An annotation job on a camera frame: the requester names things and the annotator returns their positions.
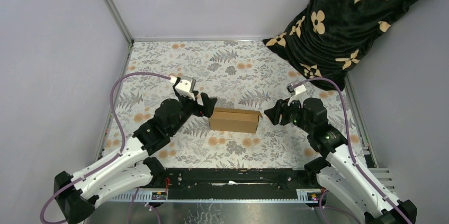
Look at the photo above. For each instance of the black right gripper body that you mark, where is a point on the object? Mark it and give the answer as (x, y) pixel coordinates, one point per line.
(293, 114)

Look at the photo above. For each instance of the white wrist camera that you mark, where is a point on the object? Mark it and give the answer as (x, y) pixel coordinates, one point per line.
(296, 89)
(184, 86)

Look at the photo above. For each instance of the brown cardboard box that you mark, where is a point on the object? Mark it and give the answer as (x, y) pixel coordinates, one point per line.
(234, 120)

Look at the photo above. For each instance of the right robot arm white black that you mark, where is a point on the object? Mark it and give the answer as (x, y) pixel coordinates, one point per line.
(337, 170)

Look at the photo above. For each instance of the black beige flower blanket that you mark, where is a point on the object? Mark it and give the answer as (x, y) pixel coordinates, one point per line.
(330, 37)

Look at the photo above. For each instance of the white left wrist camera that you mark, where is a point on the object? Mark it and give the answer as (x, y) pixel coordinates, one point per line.
(184, 86)

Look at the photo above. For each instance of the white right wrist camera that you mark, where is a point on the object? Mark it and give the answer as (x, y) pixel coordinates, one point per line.
(296, 89)

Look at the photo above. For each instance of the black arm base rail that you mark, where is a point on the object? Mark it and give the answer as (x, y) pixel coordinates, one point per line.
(202, 178)

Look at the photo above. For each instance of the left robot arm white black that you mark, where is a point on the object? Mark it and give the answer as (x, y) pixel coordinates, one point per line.
(80, 193)

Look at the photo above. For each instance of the aluminium frame post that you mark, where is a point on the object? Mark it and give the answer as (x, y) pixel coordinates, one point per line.
(112, 8)

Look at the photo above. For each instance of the floral patterned table mat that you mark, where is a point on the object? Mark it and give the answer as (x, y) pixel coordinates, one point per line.
(241, 74)

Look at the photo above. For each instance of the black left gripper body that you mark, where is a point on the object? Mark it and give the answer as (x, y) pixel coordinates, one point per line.
(189, 108)

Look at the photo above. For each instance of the grey slotted cable duct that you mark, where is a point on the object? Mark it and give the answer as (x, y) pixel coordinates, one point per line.
(230, 195)

